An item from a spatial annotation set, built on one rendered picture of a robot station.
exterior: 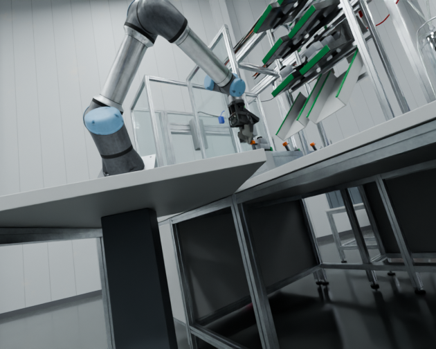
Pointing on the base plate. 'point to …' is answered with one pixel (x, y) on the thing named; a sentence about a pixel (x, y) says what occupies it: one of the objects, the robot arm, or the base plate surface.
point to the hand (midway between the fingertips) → (250, 141)
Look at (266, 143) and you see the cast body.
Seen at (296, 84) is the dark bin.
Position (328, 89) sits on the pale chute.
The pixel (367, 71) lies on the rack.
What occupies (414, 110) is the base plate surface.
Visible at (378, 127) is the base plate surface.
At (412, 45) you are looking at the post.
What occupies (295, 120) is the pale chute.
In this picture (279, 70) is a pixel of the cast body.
